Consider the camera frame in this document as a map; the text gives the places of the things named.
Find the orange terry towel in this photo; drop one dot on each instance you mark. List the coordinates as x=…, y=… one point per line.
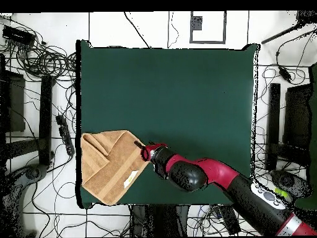
x=111, y=168

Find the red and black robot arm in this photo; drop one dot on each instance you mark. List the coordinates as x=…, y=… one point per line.
x=223, y=173

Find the dark green table cloth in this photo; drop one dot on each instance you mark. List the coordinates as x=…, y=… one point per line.
x=185, y=99

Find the long black power strip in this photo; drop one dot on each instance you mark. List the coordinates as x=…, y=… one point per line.
x=65, y=135

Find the black stand base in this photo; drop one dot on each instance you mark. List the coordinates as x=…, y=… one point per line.
x=289, y=182
x=34, y=172

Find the black box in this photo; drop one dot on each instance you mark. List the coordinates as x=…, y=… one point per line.
x=13, y=101
x=297, y=116

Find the yellow-green ball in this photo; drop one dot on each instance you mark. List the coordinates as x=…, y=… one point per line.
x=281, y=192

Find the black power adapter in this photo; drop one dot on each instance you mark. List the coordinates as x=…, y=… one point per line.
x=285, y=74

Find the black pole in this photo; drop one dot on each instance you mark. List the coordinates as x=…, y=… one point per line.
x=284, y=32

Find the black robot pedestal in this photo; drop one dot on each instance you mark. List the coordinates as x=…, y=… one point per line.
x=158, y=220

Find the black frame bar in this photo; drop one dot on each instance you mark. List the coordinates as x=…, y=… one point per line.
x=45, y=119
x=273, y=124

